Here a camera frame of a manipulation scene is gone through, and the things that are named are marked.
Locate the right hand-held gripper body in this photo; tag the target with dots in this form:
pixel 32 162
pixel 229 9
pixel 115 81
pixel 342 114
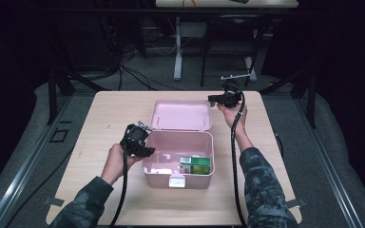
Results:
pixel 233 95

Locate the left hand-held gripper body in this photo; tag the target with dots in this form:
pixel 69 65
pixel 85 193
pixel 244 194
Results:
pixel 137 135

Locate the pink plastic storage box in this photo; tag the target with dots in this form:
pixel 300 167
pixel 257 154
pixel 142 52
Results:
pixel 179 142

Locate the green and white carton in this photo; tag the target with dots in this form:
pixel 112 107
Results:
pixel 196 164

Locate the person's right hand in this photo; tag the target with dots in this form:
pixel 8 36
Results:
pixel 237 118

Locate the person's left hand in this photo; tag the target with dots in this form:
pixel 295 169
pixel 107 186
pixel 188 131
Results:
pixel 115 164

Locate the white-legged background desk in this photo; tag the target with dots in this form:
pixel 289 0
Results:
pixel 178 57

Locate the black chair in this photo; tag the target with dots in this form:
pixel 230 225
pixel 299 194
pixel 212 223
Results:
pixel 231 25

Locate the black metal stand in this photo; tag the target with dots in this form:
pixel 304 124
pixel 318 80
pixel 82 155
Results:
pixel 310 98
pixel 52 95

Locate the grey tape strip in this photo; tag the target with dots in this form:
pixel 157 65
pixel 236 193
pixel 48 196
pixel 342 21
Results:
pixel 53 201
pixel 295 203

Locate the metal floor rail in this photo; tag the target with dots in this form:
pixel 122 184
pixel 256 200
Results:
pixel 28 164
pixel 332 171

